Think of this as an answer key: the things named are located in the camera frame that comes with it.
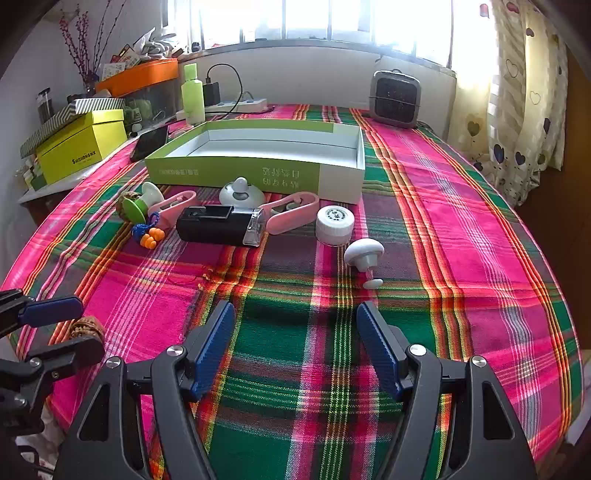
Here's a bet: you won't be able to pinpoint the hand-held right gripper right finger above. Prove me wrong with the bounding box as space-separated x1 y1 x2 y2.
355 301 539 480

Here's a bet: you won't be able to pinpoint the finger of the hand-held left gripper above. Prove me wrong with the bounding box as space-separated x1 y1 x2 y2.
0 335 106 437
0 288 84 342

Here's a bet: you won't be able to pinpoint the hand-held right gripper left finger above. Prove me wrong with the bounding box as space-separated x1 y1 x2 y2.
54 300 237 480

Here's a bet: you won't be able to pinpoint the small brown walnut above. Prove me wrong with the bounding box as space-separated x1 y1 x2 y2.
69 315 105 344

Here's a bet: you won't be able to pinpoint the white mushroom-shaped knob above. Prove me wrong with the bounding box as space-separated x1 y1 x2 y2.
343 239 385 269

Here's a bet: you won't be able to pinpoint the black device with clear end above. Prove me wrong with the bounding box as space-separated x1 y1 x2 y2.
176 205 266 247

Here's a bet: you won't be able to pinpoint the white capped jar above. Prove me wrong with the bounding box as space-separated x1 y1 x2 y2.
316 205 355 244

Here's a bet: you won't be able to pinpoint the pink clip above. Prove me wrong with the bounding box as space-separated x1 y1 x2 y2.
147 190 198 228
261 194 320 235

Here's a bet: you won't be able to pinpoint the white round panda toy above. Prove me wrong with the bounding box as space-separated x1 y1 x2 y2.
219 176 265 208

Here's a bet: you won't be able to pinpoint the green white spool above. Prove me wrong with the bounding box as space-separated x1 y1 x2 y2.
121 181 161 224

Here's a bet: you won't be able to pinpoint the green white cardboard box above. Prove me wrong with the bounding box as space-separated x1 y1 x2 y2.
144 119 366 204

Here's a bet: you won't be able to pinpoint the blue orange bead charm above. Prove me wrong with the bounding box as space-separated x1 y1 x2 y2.
131 215 164 250

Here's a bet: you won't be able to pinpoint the pink green plaid blanket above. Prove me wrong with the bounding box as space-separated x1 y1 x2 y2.
0 104 585 480

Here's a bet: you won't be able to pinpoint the yellow cardboard box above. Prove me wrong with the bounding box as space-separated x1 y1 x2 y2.
36 109 127 184

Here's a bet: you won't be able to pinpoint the black phone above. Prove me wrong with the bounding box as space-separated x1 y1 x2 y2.
130 126 170 162

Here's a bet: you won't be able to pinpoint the black tall jar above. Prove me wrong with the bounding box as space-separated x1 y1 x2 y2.
37 89 55 124

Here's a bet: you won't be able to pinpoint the striped gift box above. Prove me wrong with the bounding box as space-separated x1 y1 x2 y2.
19 98 126 158

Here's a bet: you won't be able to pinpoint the dark glass tank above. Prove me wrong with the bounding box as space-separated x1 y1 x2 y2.
111 83 185 134

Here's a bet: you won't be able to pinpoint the white power strip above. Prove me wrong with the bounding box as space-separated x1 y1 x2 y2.
203 98 269 114

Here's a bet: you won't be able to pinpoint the grey space heater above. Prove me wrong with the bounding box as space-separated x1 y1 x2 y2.
369 68 422 130

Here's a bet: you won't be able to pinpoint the light green bottle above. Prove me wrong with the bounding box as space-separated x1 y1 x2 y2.
181 63 206 126

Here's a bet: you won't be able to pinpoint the orange box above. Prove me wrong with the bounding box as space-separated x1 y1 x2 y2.
95 58 179 97

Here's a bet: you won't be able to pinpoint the printed paper packets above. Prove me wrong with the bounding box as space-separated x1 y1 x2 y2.
102 44 141 77

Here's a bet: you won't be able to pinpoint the red flower branches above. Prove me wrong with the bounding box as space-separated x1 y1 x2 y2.
58 0 127 88

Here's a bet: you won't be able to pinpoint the heart print curtain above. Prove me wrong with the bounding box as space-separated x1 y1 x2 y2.
455 0 571 208

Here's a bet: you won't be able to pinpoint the white cloth pile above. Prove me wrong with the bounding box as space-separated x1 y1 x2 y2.
139 28 178 61

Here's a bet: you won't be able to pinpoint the black charger cable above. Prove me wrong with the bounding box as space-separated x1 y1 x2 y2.
205 64 245 114

